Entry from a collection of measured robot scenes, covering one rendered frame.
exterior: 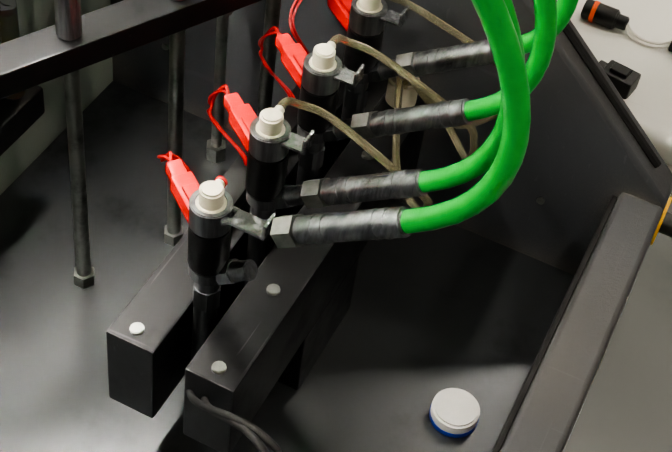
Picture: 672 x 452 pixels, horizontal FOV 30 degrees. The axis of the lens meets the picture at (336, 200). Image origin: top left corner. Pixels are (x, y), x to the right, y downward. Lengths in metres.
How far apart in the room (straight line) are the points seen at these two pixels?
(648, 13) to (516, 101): 0.59
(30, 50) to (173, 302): 0.20
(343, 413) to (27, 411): 0.25
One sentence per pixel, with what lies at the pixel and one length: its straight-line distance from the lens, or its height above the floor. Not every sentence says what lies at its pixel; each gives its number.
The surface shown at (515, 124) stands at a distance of 0.64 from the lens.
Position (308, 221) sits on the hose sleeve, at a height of 1.12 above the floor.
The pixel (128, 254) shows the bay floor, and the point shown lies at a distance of 1.11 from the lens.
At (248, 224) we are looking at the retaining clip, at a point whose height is 1.09.
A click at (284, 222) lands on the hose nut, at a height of 1.11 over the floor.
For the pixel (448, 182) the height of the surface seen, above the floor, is 1.11.
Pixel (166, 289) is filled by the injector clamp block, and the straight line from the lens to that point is 0.89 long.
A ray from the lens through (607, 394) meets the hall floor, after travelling 2.15.
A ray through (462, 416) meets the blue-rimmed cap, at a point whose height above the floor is 0.85.
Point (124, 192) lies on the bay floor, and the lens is 1.16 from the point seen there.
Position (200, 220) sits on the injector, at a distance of 0.79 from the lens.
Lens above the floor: 1.67
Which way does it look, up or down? 46 degrees down
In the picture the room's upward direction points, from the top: 9 degrees clockwise
